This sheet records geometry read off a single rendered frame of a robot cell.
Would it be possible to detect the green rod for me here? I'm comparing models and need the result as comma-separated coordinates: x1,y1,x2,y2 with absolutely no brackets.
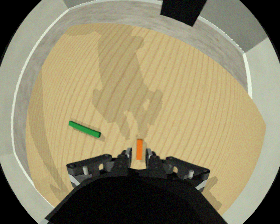
69,121,101,138

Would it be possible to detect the orange rod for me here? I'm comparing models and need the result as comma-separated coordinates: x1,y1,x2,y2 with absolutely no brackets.
136,139,143,160

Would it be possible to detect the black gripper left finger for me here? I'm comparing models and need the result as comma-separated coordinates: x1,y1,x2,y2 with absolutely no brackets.
66,148,132,188

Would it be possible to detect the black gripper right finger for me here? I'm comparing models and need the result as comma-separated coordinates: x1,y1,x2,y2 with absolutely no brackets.
145,148,210,192

